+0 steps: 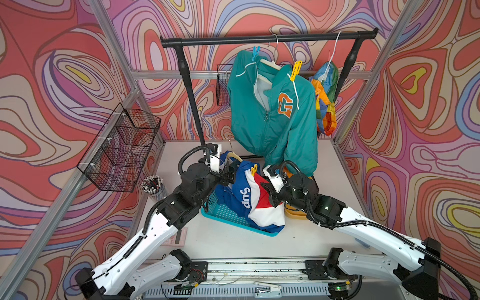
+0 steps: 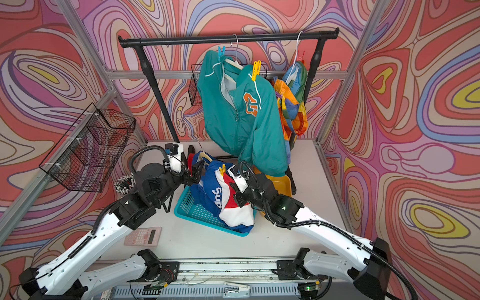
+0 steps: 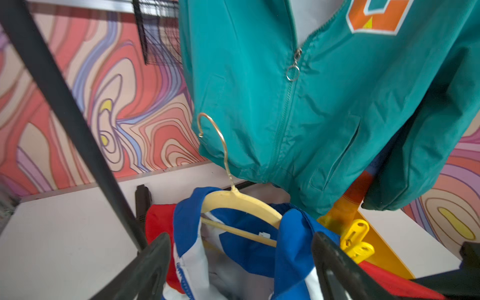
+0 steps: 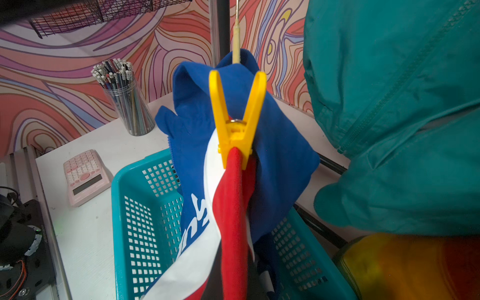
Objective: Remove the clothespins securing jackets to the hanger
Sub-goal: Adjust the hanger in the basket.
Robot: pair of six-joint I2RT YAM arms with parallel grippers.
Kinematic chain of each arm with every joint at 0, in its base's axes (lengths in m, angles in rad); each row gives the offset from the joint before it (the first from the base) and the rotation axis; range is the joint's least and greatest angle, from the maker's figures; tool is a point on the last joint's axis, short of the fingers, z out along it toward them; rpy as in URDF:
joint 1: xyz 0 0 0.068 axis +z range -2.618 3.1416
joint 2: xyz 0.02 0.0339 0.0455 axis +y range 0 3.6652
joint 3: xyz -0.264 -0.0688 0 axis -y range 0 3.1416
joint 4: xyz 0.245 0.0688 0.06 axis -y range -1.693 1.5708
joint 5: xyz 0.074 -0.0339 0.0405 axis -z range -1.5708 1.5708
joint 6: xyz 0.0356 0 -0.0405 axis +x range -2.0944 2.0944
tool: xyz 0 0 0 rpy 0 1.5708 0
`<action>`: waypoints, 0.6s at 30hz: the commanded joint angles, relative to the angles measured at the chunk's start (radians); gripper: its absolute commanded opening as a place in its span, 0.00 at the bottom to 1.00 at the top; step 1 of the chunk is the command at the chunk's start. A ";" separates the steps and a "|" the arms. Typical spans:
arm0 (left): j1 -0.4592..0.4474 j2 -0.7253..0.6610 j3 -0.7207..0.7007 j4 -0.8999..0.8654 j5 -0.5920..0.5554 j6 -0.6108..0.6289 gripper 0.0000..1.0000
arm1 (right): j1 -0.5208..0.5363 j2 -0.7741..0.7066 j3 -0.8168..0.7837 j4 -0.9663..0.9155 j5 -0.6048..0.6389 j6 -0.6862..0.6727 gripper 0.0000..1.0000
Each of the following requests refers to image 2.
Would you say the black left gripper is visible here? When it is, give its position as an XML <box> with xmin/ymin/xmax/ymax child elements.
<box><xmin>150</xmin><ymin>158</ymin><xmax>205</xmax><ymax>208</ymax></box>

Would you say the blue white red jacket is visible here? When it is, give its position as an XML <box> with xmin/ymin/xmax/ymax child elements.
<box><xmin>187</xmin><ymin>152</ymin><xmax>255</xmax><ymax>227</ymax></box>

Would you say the wooden hanger gold hook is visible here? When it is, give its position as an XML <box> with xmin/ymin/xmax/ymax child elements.
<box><xmin>195</xmin><ymin>137</ymin><xmax>212</xmax><ymax>162</ymax></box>

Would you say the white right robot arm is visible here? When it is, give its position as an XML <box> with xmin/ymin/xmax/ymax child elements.
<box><xmin>227</xmin><ymin>161</ymin><xmax>419</xmax><ymax>300</ymax></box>

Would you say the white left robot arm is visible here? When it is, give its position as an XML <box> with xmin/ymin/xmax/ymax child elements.
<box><xmin>18</xmin><ymin>143</ymin><xmax>205</xmax><ymax>300</ymax></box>

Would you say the silver hook hanger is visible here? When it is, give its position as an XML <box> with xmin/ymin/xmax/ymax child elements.
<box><xmin>224</xmin><ymin>34</ymin><xmax>243</xmax><ymax>70</ymax></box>

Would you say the teal plastic basket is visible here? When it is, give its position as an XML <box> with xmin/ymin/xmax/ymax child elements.
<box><xmin>174</xmin><ymin>187</ymin><xmax>254</xmax><ymax>237</ymax></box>

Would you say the yellow plastic tray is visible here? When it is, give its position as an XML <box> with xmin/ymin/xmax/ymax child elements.
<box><xmin>253</xmin><ymin>166</ymin><xmax>293</xmax><ymax>202</ymax></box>

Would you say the teal green jacket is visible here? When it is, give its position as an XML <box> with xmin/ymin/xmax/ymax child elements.
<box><xmin>197</xmin><ymin>50</ymin><xmax>288</xmax><ymax>177</ymax></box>

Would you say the cup of pencils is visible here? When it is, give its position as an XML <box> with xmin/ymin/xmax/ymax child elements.
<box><xmin>114</xmin><ymin>174</ymin><xmax>136</xmax><ymax>195</ymax></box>

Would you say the pink calculator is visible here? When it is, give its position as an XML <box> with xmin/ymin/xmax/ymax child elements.
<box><xmin>124</xmin><ymin>227</ymin><xmax>162</xmax><ymax>248</ymax></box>

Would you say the multicolour patchwork jacket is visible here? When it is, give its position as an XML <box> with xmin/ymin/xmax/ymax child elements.
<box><xmin>273</xmin><ymin>61</ymin><xmax>308</xmax><ymax>164</ymax></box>

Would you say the blue clothespin on teal jacket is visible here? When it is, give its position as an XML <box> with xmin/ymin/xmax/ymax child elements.
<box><xmin>217</xmin><ymin>46</ymin><xmax>226</xmax><ymax>61</ymax></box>

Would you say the black clothes rack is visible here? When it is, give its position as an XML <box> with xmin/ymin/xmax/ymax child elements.
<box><xmin>117</xmin><ymin>27</ymin><xmax>340</xmax><ymax>196</ymax></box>

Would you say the small black wire basket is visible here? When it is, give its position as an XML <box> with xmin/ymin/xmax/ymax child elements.
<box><xmin>188</xmin><ymin>64</ymin><xmax>202</xmax><ymax>107</ymax></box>

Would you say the white wire hanger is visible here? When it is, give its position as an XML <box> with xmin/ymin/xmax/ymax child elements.
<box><xmin>285</xmin><ymin>31</ymin><xmax>303</xmax><ymax>83</ymax></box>

